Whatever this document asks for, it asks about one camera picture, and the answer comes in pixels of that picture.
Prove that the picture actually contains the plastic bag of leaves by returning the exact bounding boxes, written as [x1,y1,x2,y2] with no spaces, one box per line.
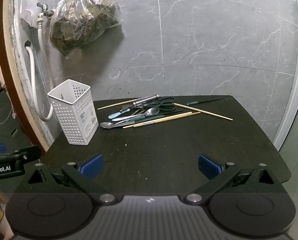
[50,0,122,59]

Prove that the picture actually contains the white hose from tap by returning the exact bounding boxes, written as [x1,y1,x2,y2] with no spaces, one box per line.
[36,15,55,91]

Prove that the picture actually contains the white hose from wall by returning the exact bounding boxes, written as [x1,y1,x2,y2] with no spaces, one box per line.
[25,45,55,123]

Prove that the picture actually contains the teal handled black skewer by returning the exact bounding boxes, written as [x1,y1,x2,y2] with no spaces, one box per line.
[129,110,183,121]

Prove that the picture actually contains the bamboo chopstick pair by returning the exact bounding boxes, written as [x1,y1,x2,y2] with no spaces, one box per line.
[122,111,192,129]
[134,112,202,128]

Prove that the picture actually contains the white plastic bag on tap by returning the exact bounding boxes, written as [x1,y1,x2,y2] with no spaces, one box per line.
[20,0,41,29]

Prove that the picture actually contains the green handled kitchen knife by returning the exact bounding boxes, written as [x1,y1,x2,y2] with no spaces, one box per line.
[118,115,166,126]

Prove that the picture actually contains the steel spoon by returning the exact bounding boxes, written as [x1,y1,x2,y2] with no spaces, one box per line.
[100,121,130,129]

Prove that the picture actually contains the steel ladle with hook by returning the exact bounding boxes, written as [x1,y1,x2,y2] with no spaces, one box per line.
[130,94,160,107]

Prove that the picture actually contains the light blue handled utensil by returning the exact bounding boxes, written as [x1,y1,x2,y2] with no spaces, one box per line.
[108,107,130,120]

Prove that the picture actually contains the teal handled thin skewer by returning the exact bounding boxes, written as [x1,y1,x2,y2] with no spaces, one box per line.
[186,98,223,106]

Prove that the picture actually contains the white perforated utensil basket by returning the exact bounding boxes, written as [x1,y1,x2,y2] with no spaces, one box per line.
[48,79,99,145]

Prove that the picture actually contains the metal wall tap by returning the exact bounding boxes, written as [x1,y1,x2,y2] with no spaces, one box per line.
[36,2,54,18]

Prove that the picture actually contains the dark green scissors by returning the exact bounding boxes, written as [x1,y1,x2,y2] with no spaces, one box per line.
[140,97,176,112]

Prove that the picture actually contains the brown wooden door frame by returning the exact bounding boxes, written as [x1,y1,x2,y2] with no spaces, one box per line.
[0,0,49,156]

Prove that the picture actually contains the long bamboo chopstick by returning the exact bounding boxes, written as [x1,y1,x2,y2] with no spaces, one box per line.
[173,102,233,121]

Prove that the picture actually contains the purple banded bamboo chopstick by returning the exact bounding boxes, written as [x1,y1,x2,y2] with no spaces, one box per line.
[97,99,137,110]

